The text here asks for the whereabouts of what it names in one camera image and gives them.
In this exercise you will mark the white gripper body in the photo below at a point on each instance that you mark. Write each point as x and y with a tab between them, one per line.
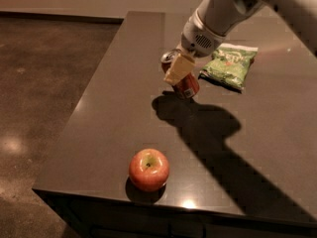
197	39

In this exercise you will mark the green chip bag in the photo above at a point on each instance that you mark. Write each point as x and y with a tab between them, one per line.
230	65

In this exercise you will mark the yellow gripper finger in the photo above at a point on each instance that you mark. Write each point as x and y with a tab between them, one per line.
179	66

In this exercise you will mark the red coke can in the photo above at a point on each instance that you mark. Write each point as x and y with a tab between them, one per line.
188	87

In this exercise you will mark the red apple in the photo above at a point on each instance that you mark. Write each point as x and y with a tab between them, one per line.
149	170

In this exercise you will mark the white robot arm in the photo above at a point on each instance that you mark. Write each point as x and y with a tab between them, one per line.
299	15

